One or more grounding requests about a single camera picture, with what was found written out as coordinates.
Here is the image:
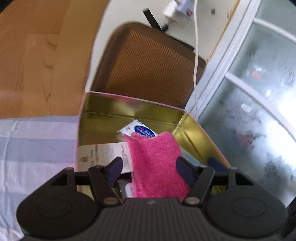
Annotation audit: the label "pink tin box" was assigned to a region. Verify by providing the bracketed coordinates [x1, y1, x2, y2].
[76, 92, 230, 179]

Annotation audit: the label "white power strip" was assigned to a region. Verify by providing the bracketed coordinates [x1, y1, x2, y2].
[163, 0, 195, 22]

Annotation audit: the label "blue pencil case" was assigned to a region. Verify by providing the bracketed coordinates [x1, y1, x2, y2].
[207, 157, 228, 172]

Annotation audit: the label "white power cable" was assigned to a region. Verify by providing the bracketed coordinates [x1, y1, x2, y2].
[192, 0, 200, 121]

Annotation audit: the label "striped white table cloth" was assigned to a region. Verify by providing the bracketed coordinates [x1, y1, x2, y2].
[1, 116, 78, 240]

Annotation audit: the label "pink fluffy cloth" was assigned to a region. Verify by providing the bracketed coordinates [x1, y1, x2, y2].
[123, 132, 189, 201]

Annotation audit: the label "brown woven chair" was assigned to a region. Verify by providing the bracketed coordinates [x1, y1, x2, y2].
[90, 22, 206, 108]

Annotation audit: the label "black strap on wall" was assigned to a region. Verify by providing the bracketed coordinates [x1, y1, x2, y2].
[142, 7, 171, 34]

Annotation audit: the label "white framed glass door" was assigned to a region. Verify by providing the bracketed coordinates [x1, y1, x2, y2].
[187, 1, 295, 205]

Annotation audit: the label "white tissue pack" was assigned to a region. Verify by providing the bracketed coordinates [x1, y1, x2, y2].
[117, 120, 158, 138]

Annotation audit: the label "white printed paper card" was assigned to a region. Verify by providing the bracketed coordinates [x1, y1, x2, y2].
[77, 142, 132, 174]

